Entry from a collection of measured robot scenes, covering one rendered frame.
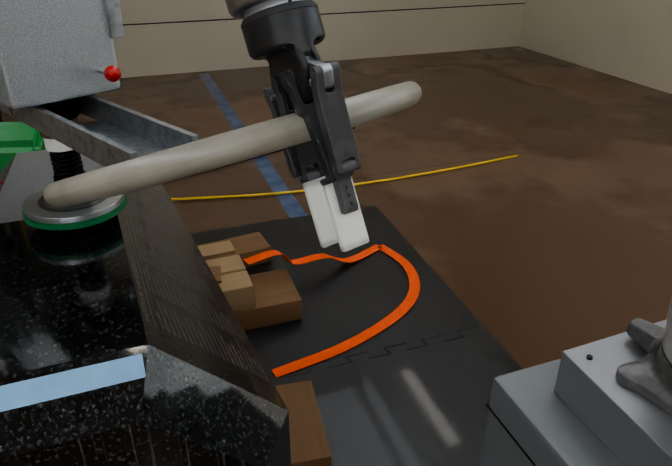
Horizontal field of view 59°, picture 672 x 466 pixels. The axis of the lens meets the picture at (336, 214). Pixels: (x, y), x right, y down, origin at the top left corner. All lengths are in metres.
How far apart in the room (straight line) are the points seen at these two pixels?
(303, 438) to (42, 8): 1.23
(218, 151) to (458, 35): 6.77
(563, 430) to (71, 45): 1.07
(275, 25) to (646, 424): 0.64
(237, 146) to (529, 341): 1.94
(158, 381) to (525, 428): 0.57
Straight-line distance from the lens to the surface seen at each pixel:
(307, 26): 0.56
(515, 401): 0.94
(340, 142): 0.53
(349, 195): 0.56
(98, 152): 1.07
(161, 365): 1.05
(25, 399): 1.05
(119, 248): 1.33
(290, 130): 0.56
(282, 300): 2.30
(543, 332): 2.45
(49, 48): 1.26
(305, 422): 1.80
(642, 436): 0.86
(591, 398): 0.91
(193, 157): 0.56
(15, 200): 1.65
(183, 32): 6.25
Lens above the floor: 1.43
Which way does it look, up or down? 27 degrees down
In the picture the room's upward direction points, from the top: straight up
